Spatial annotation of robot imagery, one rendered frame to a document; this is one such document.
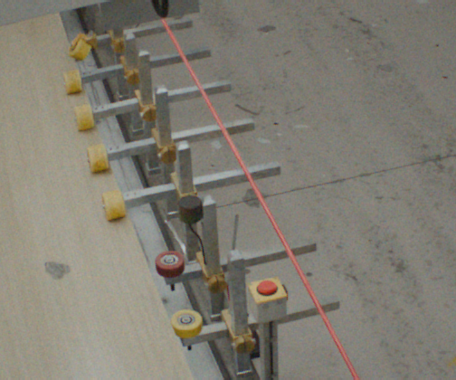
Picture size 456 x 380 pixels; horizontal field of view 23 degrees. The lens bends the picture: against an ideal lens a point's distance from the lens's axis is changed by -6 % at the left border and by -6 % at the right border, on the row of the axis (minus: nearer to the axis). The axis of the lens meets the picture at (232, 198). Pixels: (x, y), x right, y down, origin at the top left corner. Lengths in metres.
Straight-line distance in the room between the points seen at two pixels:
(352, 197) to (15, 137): 1.69
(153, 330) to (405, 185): 2.22
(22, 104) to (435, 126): 2.19
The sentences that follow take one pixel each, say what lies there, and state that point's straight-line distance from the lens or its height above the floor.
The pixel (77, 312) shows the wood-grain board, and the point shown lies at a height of 0.90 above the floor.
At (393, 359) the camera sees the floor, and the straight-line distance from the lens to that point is 4.13.
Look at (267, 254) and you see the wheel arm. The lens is 3.23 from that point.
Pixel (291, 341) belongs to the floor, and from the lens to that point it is 4.21.
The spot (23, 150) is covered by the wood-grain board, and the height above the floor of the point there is 0.90.
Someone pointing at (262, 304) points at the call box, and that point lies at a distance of 2.55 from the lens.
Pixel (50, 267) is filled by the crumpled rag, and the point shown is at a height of 0.90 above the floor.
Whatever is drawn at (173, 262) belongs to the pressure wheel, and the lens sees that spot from 3.16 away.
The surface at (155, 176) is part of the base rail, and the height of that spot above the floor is 0.70.
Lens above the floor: 2.91
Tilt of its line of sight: 37 degrees down
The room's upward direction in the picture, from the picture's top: 3 degrees counter-clockwise
